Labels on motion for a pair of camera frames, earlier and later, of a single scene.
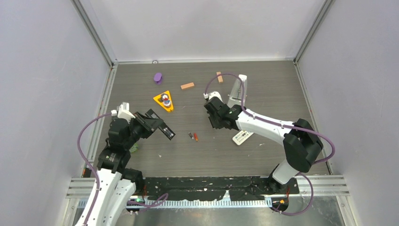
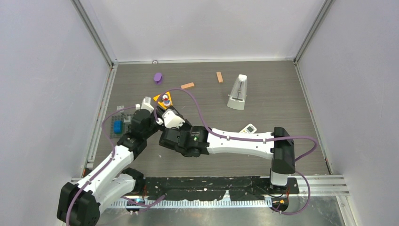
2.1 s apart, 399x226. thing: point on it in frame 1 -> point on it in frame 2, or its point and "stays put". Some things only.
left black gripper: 153,122 -> 159,111
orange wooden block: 187,85 stays put
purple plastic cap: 157,78 stays put
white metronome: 235,97 stays put
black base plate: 241,188 stays put
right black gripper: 216,125 -> 176,129
